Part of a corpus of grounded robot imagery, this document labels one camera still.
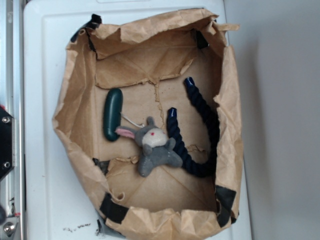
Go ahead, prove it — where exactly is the dark green plastic pickle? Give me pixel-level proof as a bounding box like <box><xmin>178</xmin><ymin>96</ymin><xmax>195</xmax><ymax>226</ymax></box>
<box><xmin>103</xmin><ymin>88</ymin><xmax>123</xmax><ymax>142</ymax></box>

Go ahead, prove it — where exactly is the brown paper bag bin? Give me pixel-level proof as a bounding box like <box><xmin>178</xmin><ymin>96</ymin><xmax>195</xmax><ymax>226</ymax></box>
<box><xmin>53</xmin><ymin>8</ymin><xmax>243</xmax><ymax>240</ymax></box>

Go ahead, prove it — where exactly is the grey plush bunny toy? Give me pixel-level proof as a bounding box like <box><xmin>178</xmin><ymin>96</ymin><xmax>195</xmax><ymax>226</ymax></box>
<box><xmin>115</xmin><ymin>116</ymin><xmax>183</xmax><ymax>178</ymax></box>

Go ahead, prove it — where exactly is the white plastic tray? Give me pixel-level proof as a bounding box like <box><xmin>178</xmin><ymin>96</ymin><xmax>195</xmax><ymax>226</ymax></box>
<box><xmin>22</xmin><ymin>0</ymin><xmax>253</xmax><ymax>240</ymax></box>

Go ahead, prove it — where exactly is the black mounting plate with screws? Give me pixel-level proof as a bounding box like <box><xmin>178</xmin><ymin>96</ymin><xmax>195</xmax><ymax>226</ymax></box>
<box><xmin>0</xmin><ymin>104</ymin><xmax>15</xmax><ymax>181</ymax></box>

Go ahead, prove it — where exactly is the navy blue rope toy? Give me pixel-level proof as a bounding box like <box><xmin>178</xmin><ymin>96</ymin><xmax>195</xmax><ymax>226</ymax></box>
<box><xmin>167</xmin><ymin>77</ymin><xmax>220</xmax><ymax>178</ymax></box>

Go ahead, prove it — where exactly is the aluminium frame rail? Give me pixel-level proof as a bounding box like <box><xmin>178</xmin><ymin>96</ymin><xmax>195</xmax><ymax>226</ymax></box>
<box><xmin>0</xmin><ymin>0</ymin><xmax>27</xmax><ymax>240</ymax></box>

